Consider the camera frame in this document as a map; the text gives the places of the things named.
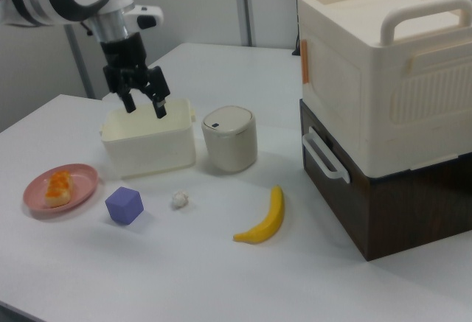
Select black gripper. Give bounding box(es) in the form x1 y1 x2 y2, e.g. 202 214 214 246
99 32 172 120

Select bread with orange topping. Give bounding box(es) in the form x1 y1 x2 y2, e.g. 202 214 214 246
44 169 74 208

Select cream open plastic box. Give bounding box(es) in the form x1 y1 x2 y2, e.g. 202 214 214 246
100 97 197 180

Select small beige lidded bin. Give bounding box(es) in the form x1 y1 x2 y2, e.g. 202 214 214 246
201 105 258 173

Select pink plate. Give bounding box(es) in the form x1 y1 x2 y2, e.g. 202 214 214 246
22 163 100 214

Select crumpled white paper ball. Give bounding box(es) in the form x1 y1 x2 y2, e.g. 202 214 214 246
170 189 190 210

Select purple cube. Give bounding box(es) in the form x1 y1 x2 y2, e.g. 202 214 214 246
105 186 145 225

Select orange tape strip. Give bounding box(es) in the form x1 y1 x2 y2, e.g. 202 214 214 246
300 40 311 85

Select yellow banana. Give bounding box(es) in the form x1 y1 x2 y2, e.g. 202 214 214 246
232 184 285 244

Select dark brown drawer cabinet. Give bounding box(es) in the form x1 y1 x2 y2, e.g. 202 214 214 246
299 99 472 262

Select black hanging cable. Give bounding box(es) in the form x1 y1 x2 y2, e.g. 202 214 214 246
292 0 302 57

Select white drawer handle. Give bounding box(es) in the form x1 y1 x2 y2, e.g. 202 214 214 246
302 126 351 183

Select cream plastic container with handles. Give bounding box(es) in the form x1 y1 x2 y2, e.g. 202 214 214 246
296 0 472 175

